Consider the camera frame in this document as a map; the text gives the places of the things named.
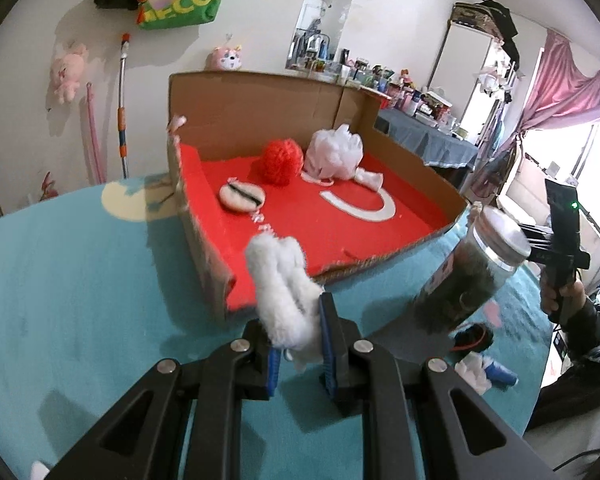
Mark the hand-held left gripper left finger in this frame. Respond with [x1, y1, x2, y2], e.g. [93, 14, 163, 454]
[45, 317, 281, 480]

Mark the person's right forearm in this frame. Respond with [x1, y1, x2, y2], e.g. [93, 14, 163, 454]
[522, 295, 600, 433]

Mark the black clothing pile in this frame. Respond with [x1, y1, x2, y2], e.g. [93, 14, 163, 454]
[480, 0, 521, 66]

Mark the white wardrobe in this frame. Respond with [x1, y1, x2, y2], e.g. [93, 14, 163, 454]
[427, 20, 523, 161]

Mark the white fluffy hair clip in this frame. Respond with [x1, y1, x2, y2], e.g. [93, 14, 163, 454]
[245, 235, 326, 373]

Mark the row of cosmetic bottles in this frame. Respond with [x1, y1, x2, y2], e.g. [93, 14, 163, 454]
[300, 47, 473, 143]

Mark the blue and white cloth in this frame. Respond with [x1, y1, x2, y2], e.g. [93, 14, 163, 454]
[454, 351, 518, 393]

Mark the cardboard box red inside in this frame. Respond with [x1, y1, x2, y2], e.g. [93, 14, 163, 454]
[166, 71, 473, 323]

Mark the black scrunchie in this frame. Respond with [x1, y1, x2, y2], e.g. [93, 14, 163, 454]
[452, 324, 496, 353]

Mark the pink bunny plush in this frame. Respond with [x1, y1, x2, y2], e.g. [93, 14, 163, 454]
[49, 42, 90, 106]

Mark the white mesh bath loofah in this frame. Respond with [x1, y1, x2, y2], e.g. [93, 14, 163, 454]
[300, 124, 365, 181]

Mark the pink curtain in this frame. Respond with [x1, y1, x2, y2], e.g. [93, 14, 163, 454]
[480, 27, 600, 181]

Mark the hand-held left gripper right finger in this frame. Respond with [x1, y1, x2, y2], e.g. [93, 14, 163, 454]
[317, 291, 556, 480]

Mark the wall mirror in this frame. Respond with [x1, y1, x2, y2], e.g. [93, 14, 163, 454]
[285, 0, 366, 73]

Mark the patterned suitcase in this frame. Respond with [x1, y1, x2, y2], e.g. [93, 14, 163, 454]
[450, 2, 506, 36]

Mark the pink cat plush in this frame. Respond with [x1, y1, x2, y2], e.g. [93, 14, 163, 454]
[205, 46, 245, 72]

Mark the person's right hand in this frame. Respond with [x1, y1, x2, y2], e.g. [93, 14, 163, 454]
[540, 272, 588, 323]

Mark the mop pole with orange grips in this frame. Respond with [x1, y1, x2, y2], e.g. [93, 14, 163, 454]
[116, 32, 132, 181]

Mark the orange-red foam net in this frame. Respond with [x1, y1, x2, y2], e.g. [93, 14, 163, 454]
[256, 137, 305, 187]

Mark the large glass jar metal lid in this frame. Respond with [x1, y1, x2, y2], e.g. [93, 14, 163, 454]
[411, 205, 531, 336]

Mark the beige powder puff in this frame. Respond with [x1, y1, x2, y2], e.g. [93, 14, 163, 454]
[219, 182, 266, 213]

